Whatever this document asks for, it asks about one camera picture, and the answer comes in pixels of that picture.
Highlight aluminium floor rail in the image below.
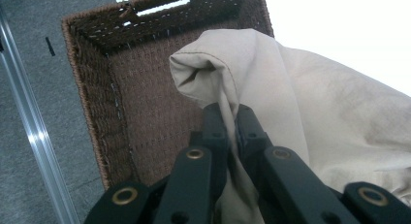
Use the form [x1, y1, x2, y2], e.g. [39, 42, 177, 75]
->
[0, 5, 81, 224]

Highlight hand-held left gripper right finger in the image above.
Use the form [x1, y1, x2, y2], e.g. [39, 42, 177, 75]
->
[235, 103, 273, 183]

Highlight brown wicker basket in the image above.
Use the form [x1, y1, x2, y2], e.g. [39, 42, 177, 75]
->
[61, 0, 275, 191]

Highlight beige pants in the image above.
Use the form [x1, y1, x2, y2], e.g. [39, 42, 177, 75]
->
[169, 28, 411, 224]

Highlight white table cover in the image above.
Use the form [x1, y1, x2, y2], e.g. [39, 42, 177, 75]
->
[263, 0, 411, 98]

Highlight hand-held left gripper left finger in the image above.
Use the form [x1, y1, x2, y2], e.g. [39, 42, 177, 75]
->
[189, 102, 231, 203]

